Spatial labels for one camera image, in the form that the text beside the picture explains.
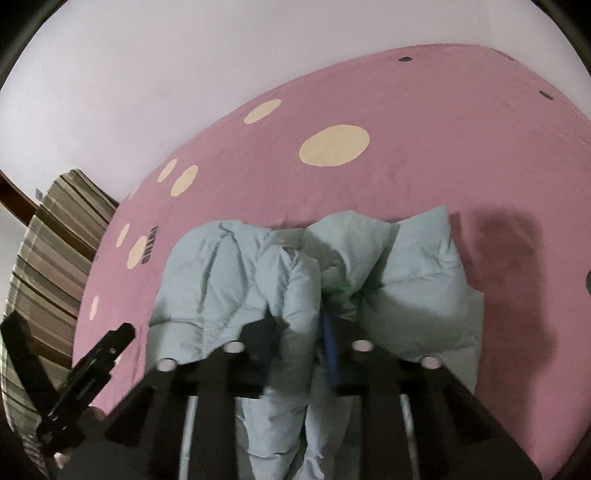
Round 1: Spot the light teal puffer jacket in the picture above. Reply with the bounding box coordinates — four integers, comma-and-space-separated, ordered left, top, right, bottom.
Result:
146, 207, 484, 479

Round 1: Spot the striped fabric headboard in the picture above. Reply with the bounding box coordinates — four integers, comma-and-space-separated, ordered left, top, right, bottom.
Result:
0, 168, 120, 476

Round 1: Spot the pink polka dot bedsheet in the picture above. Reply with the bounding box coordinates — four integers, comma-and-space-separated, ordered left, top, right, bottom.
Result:
74, 45, 590, 478

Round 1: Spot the dark wooden door frame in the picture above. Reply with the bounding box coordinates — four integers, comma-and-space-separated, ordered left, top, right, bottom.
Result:
0, 171, 37, 226

